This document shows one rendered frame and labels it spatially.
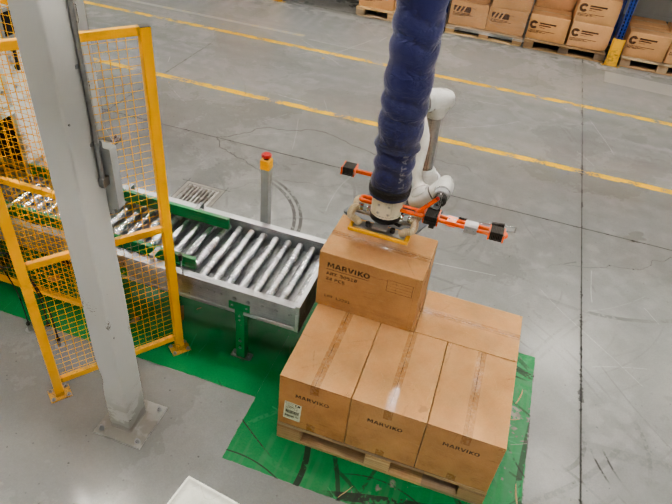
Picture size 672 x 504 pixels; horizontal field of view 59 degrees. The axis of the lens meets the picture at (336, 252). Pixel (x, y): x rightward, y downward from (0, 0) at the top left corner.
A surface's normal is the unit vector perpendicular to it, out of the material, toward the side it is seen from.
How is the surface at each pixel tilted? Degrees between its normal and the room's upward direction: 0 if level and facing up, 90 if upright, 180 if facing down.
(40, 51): 90
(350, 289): 90
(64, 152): 90
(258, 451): 0
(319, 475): 0
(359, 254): 0
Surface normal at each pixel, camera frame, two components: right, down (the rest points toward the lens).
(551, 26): -0.34, 0.57
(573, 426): 0.09, -0.78
